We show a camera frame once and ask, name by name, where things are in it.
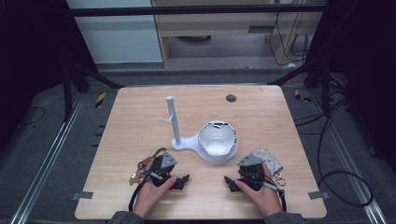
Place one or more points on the person's left hand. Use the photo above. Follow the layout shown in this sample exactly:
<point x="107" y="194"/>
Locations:
<point x="149" y="199"/>

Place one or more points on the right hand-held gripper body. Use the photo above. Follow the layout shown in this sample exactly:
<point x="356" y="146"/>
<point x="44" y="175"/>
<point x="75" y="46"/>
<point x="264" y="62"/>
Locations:
<point x="250" y="174"/>

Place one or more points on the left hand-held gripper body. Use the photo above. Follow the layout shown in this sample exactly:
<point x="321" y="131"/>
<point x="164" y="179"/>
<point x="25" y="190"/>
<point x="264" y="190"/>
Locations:
<point x="162" y="174"/>

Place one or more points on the aluminium floor rail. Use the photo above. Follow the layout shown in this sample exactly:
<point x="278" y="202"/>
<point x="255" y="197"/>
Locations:
<point x="351" y="168"/>
<point x="46" y="161"/>

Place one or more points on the yellow black tape piece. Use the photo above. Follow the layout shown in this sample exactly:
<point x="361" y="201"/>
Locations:
<point x="100" y="100"/>
<point x="301" y="97"/>

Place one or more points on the person's right hand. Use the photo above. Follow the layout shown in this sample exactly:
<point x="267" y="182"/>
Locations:
<point x="266" y="199"/>

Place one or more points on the black curtain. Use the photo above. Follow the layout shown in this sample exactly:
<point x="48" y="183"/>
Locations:
<point x="367" y="62"/>
<point x="31" y="62"/>

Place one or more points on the black metal stand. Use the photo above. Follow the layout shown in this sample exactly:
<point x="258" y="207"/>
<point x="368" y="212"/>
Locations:
<point x="326" y="90"/>
<point x="67" y="93"/>

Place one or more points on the black horizontal bar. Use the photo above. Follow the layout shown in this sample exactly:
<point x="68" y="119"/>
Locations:
<point x="186" y="10"/>

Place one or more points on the white cabinet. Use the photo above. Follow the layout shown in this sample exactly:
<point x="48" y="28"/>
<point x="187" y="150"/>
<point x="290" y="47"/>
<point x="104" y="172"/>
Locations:
<point x="118" y="37"/>

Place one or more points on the round grey table grommet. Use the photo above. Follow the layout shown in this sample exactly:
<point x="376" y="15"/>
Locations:
<point x="231" y="98"/>

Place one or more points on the grey tape strip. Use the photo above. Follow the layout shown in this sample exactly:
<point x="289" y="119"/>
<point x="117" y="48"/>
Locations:
<point x="82" y="195"/>
<point x="318" y="195"/>

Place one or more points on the light wooden desk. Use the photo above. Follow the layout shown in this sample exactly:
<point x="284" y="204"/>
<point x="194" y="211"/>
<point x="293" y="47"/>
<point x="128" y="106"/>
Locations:
<point x="218" y="23"/>

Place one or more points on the white stand with bowl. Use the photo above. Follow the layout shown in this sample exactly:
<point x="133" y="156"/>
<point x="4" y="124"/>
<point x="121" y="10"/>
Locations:
<point x="190" y="143"/>

